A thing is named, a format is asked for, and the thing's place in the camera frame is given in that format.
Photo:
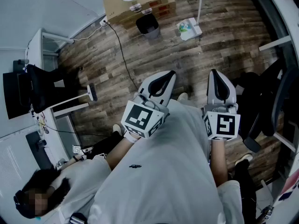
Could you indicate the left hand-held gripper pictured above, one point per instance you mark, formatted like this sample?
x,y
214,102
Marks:
x,y
140,118

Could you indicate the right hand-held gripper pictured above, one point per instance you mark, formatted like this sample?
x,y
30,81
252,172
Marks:
x,y
224,125

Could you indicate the black waste bin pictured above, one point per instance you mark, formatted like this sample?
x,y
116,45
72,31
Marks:
x,y
147,23

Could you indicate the person's right forearm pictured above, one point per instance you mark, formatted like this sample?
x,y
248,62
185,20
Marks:
x,y
218,162

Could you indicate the person's left forearm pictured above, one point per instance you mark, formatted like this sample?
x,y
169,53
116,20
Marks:
x,y
119,150

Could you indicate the person's white right shoe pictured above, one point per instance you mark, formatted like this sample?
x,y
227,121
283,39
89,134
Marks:
x,y
182,96

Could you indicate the person's light trousers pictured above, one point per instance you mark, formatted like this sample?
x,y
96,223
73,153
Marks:
x,y
187,104

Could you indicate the white wristwatch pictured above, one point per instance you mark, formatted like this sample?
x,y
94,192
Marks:
x,y
132,137

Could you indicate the white broom black bristles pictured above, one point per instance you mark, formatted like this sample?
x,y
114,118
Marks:
x,y
93,92

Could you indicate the white desk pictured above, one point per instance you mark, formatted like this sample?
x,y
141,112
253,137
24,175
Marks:
x,y
35,48
274,43
70,108

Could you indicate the flat cardboard box red label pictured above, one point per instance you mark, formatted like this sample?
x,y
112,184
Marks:
x,y
172,13
171,8

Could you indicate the small white gadget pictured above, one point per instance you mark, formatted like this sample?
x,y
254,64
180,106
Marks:
x,y
147,11
135,7

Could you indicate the large brown cardboard box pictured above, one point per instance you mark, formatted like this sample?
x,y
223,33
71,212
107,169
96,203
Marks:
x,y
116,3

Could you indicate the person's white shirt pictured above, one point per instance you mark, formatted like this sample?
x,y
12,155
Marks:
x,y
163,183

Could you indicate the dark desk mat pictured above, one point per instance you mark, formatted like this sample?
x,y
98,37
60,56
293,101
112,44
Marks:
x,y
44,160

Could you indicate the black monitor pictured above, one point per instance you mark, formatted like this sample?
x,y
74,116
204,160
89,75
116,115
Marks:
x,y
11,94

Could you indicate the white wall socket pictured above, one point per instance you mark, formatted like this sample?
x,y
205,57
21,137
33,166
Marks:
x,y
104,22

